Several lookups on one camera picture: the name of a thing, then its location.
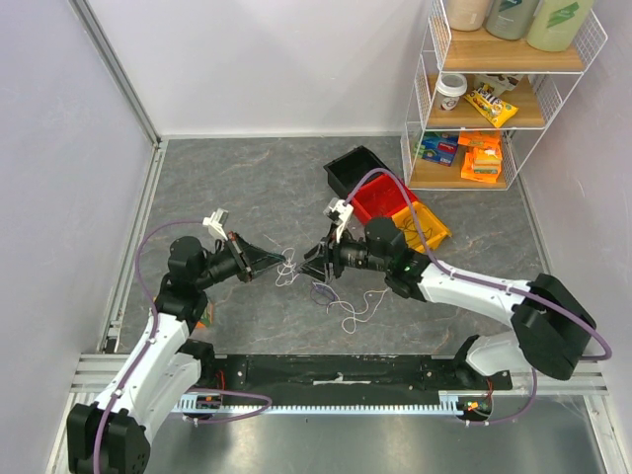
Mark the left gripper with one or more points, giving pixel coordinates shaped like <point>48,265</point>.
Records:
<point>250,259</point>

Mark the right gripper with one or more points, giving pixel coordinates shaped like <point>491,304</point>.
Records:
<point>331,257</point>

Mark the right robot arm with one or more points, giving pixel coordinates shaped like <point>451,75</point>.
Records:
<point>548,328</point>

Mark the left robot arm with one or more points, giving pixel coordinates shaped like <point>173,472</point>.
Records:
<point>114,433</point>

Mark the red plastic bin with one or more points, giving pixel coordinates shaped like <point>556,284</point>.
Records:
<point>376,198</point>

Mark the black plastic bin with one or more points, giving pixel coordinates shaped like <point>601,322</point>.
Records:
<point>345,172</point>

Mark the yellow plastic bin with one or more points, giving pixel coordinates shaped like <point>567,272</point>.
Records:
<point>434,230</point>

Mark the blue green box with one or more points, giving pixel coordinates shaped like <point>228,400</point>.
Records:
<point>437,147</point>

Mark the orange snack packs stack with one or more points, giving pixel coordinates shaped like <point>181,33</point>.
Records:
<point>483,157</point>

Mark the white paper coffee cup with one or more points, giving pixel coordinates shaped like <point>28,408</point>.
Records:
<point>450,87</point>

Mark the yellow candy bag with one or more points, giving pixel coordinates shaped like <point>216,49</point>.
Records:
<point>493,109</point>

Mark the brown white snack box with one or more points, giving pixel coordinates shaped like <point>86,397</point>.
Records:
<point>497,84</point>

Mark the beige bottle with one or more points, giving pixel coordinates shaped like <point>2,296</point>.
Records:
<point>466,15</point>

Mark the grey green bottle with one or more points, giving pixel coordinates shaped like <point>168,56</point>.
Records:
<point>510,19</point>

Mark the light green bottle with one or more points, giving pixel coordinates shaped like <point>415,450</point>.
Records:
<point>556,24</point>

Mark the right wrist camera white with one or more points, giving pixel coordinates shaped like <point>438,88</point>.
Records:
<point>340,213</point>

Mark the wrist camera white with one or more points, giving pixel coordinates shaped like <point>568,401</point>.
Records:
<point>340,213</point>
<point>214,224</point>

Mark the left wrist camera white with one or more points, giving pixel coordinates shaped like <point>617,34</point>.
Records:
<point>214,224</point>

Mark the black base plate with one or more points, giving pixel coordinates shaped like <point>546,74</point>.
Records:
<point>300,377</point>

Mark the white slotted cable duct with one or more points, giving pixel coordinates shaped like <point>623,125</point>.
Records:
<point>197,405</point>

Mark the white wire shelf rack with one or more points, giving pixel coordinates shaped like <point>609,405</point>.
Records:
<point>549,80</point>

